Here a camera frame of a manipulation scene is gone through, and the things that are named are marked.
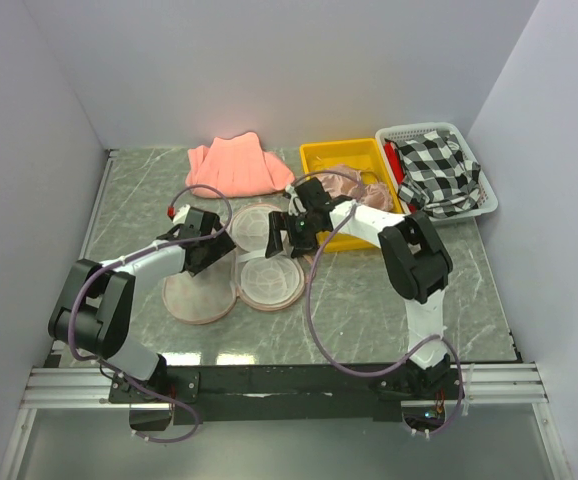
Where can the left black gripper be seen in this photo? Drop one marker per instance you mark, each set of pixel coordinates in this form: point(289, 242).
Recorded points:
point(221, 245)

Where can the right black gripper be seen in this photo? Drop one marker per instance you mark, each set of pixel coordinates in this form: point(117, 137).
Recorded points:
point(279, 222)

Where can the pink mesh laundry bag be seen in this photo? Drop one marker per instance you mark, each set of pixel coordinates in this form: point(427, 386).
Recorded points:
point(243, 275)

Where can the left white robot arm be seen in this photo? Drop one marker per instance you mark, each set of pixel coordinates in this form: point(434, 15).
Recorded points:
point(94, 309)

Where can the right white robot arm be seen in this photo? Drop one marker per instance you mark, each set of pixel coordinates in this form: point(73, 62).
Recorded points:
point(415, 258)

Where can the pink pleated skirt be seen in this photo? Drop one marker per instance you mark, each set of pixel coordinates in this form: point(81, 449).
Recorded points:
point(238, 167)

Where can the yellow plastic tray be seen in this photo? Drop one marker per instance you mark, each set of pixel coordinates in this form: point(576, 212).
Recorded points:
point(354, 168)

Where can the red cloth in basket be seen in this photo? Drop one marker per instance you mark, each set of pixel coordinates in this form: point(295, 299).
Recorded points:
point(394, 161)

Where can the black white checkered cloth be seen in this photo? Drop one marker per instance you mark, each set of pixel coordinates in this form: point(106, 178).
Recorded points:
point(439, 178)

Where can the black base beam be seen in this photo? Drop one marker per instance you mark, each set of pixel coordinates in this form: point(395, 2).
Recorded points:
point(287, 392)

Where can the white plastic basket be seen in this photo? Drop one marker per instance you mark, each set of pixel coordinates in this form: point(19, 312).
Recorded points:
point(487, 202)

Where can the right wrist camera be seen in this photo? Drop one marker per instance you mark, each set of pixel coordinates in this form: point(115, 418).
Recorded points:
point(295, 204)

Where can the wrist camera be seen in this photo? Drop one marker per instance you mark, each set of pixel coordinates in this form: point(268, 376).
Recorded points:
point(178, 215)
point(295, 204)

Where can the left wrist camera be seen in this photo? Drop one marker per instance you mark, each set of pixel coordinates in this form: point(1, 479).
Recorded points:
point(178, 215)

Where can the aluminium rail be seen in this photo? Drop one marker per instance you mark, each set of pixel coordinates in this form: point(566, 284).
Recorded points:
point(86, 388)

